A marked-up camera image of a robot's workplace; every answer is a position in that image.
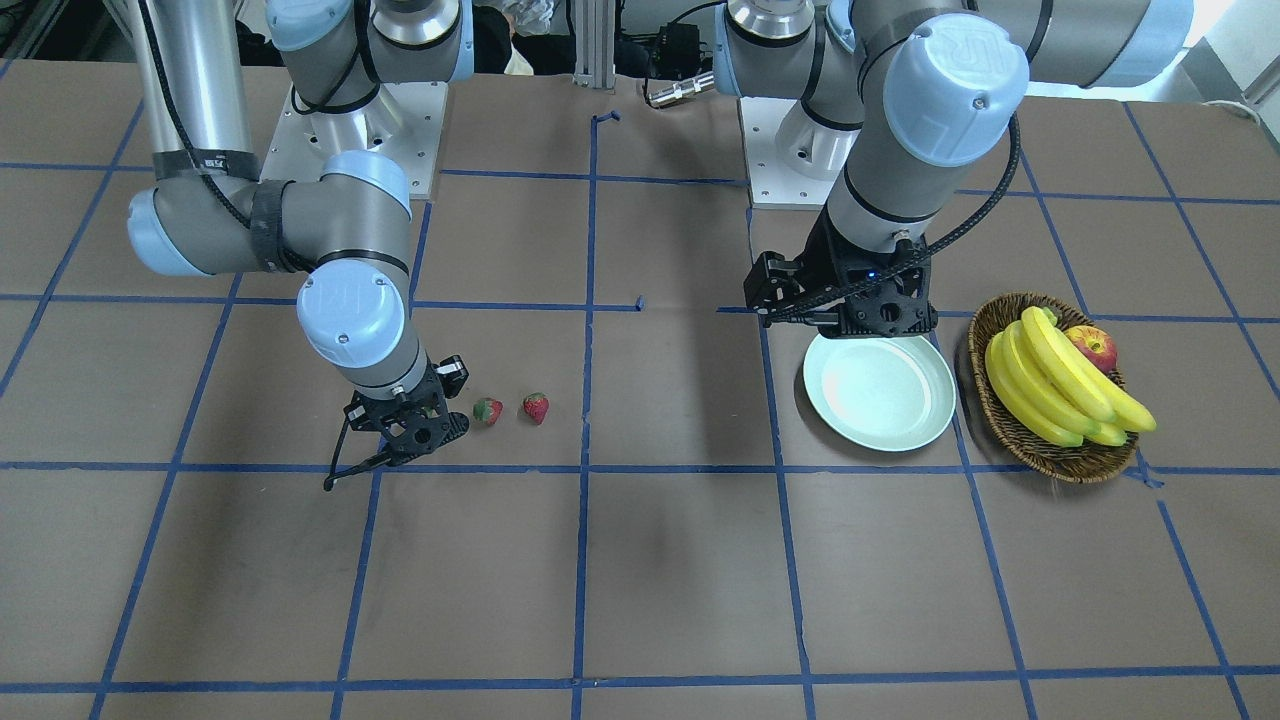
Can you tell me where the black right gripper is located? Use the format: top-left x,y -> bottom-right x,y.
323,375 -> 470,492

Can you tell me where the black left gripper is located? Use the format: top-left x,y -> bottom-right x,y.
742,209 -> 938,340

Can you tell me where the red strawberry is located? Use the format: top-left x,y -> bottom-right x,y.
521,392 -> 550,425
472,396 -> 504,427

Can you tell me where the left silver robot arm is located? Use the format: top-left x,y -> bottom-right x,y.
713,1 -> 1196,340

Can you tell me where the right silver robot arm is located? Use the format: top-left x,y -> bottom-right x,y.
127,1 -> 475,474

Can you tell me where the light green plate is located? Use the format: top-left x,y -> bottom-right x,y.
801,336 -> 957,452

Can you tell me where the yellow banana bunch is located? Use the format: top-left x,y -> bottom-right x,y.
984,306 -> 1157,448

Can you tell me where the red apple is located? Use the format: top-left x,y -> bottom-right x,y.
1064,324 -> 1117,374

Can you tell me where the wicker fruit basket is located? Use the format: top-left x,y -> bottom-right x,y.
966,292 -> 1140,486

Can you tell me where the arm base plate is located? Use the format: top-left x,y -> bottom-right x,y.
261,82 -> 451,200
739,97 -> 860,210

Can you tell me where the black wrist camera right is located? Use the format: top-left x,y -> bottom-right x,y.
433,354 -> 470,398

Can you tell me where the aluminium frame post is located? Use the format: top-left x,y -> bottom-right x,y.
566,0 -> 617,92

